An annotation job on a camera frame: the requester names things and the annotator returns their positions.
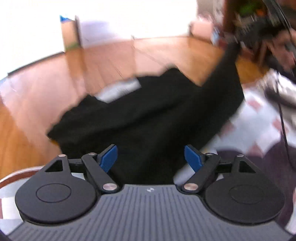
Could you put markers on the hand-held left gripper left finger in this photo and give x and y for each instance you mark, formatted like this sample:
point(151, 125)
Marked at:
point(108, 157)

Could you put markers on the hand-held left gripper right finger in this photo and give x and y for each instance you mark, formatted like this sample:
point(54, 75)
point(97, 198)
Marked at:
point(193, 157)

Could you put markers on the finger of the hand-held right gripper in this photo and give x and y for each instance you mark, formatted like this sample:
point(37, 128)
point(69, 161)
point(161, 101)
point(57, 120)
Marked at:
point(216, 36)

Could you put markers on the black garment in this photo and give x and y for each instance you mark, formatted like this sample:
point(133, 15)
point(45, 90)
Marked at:
point(150, 115)

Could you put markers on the person's right hand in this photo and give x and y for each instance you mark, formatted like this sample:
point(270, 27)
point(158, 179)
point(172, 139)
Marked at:
point(281, 53)

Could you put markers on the striped rug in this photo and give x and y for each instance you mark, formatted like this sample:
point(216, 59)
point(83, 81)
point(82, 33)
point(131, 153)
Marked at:
point(249, 120)

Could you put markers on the dark purple cloth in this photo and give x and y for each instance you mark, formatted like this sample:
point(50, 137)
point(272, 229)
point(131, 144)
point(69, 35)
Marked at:
point(272, 160)

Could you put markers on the cardboard box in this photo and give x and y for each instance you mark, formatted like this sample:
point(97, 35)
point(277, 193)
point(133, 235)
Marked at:
point(69, 34)

